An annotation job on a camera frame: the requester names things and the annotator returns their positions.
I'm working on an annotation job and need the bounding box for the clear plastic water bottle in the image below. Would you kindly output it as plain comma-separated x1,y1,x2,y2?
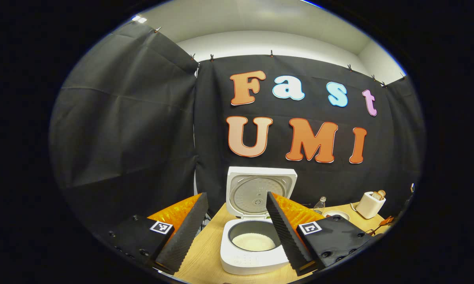
313,196,327,216

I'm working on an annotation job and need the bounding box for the white rice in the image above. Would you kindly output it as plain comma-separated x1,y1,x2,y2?
232,232,276,252

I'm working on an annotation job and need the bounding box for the round white plate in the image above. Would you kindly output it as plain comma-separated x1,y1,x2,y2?
323,210,350,222

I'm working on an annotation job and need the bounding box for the white toaster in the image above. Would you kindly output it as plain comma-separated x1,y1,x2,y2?
356,191,386,220

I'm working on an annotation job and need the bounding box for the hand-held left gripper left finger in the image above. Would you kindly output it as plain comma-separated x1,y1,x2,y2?
101,192,209,275

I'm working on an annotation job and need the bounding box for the white rice cooker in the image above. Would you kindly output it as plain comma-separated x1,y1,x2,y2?
220,166,298,276

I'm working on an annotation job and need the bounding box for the black backdrop cloth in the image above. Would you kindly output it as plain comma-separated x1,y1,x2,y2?
49,22,426,237

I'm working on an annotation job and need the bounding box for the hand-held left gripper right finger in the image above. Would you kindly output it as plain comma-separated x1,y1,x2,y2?
266,191,375,276

